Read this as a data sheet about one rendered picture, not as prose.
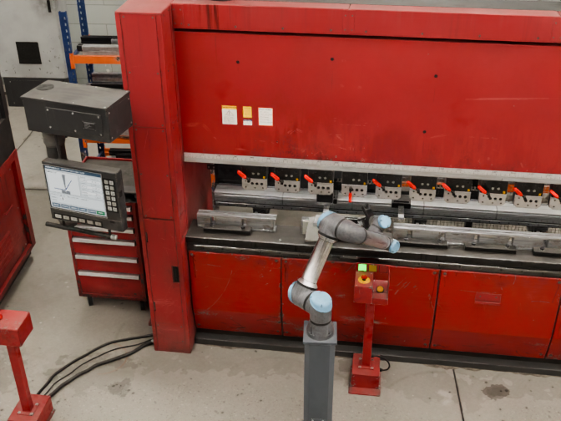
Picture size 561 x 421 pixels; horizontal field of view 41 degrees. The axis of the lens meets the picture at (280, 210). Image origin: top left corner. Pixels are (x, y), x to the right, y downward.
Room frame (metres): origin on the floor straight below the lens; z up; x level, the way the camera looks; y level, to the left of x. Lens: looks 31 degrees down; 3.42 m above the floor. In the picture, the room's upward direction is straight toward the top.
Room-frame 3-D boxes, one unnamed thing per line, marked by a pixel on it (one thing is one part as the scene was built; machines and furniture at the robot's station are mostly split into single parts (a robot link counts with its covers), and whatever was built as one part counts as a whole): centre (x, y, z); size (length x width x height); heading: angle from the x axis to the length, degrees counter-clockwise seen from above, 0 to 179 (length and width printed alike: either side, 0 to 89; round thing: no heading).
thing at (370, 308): (3.60, -0.54, 0.39); 0.05 x 0.05 x 0.54; 82
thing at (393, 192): (3.90, -0.64, 1.26); 0.15 x 0.09 x 0.17; 82
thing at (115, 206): (3.53, 1.03, 1.42); 0.45 x 0.12 x 0.36; 71
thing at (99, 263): (4.52, 1.17, 0.50); 0.50 x 0.50 x 1.00; 82
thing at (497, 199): (3.82, -1.23, 1.26); 0.15 x 0.09 x 0.17; 82
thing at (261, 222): (4.04, 0.27, 0.92); 0.50 x 0.06 x 0.10; 82
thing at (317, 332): (3.14, -0.21, 0.82); 0.15 x 0.15 x 0.10
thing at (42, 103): (3.63, 1.05, 1.53); 0.51 x 0.25 x 0.85; 71
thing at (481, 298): (3.66, -1.26, 0.59); 0.15 x 0.02 x 0.07; 82
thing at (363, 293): (3.60, -0.54, 0.75); 0.20 x 0.16 x 0.18; 82
